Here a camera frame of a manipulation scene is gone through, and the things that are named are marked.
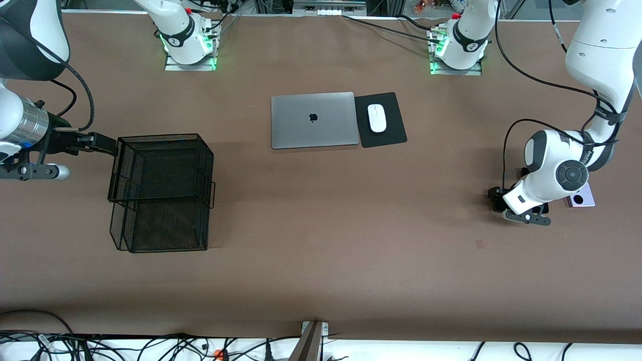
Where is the white lilac flip phone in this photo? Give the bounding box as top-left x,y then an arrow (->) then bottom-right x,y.
567,182 -> 596,208

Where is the black mesh two-tier organizer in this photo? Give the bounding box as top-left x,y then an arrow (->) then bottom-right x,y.
107,133 -> 217,254

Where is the black mouse pad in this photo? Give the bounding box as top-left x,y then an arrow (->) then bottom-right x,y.
354,92 -> 408,148

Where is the white computer mouse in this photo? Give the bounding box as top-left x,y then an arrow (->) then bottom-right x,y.
368,104 -> 387,133

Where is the silver laptop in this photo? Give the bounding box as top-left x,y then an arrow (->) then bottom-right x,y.
271,92 -> 361,150

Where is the grey box with white plugs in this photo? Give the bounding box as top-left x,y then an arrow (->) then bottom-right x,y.
293,0 -> 367,16

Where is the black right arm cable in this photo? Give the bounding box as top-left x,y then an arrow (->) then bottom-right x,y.
0,15 -> 96,133

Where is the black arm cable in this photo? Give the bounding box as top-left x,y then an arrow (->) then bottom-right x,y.
0,15 -> 96,133
494,0 -> 625,190

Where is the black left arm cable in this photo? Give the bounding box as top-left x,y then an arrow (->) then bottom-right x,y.
494,0 -> 625,190

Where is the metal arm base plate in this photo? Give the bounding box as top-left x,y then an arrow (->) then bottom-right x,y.
430,58 -> 484,76
165,50 -> 217,72

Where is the black looped floor cable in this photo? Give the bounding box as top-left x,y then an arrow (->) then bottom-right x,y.
0,310 -> 76,346

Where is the black cable across table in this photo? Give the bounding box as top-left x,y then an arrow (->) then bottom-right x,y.
343,14 -> 444,46

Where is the grey metal mounting bracket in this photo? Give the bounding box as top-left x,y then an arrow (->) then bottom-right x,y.
288,321 -> 329,361

